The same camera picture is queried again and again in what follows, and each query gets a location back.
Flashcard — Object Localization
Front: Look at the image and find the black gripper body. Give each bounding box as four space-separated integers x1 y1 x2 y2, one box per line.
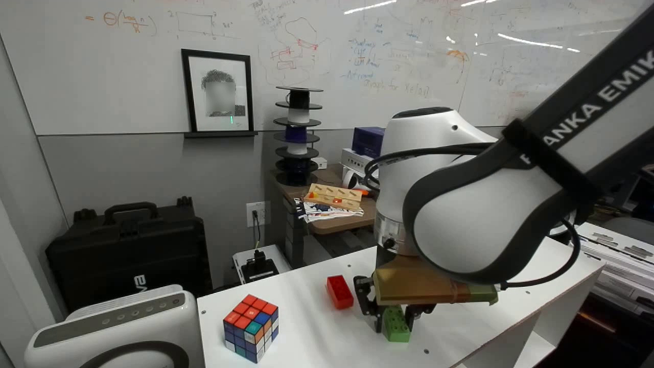
353 254 436 318

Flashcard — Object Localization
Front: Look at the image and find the green toy brick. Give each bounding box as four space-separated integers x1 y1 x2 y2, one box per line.
380 307 411 344

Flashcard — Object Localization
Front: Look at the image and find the red toy brick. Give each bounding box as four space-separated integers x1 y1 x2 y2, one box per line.
327 275 353 309

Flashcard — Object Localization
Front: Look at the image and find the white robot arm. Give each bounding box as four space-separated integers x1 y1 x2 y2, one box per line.
353 3 654 322

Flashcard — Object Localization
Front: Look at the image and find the white shelf table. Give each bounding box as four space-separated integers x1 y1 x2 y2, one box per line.
199 238 601 368

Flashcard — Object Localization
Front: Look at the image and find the wooden desk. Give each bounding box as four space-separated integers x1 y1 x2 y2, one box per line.
272 182 376 266

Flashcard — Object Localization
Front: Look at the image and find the wooden puzzle board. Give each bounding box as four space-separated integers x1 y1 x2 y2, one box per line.
305 183 362 211

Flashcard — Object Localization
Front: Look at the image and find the white device on floor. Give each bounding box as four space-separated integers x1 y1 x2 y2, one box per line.
233 245 290 284

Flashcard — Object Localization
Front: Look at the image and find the Rubik's cube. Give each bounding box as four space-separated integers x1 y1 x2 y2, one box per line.
223 295 280 363

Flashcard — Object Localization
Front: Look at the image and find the white box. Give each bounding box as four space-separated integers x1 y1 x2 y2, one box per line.
341 147 369 188

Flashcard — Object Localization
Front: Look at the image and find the stack of filament spools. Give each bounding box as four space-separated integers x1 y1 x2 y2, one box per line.
276 85 321 185

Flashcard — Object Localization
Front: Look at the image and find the purple box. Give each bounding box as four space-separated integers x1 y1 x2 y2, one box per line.
351 126 384 157

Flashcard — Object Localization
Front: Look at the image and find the white air purifier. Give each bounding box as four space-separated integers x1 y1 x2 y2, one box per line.
24 284 201 368

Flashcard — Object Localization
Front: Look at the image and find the black hard case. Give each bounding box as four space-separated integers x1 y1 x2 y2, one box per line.
45 195 212 313

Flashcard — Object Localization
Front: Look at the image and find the framed picture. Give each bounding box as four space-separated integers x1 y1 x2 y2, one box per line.
181 49 253 134

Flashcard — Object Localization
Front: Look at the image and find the wrist camera mount plate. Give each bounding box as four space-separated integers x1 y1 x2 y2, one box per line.
373 256 500 307

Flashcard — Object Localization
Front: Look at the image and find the wall power outlet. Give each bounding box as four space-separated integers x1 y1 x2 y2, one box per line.
246 199 267 226

